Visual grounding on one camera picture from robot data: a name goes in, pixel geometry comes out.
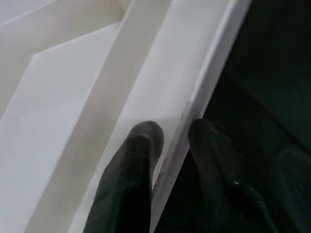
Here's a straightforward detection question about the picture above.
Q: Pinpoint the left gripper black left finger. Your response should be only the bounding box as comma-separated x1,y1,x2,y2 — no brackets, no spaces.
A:
84,120,165,233

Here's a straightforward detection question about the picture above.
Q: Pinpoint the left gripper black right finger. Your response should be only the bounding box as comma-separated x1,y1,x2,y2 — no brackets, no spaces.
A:
188,118,280,233

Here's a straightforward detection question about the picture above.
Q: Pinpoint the white plastic table top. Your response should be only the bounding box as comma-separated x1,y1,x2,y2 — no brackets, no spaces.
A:
0,0,253,233

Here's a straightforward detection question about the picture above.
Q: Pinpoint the black tablecloth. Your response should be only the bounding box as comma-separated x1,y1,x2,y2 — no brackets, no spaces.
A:
152,0,311,233

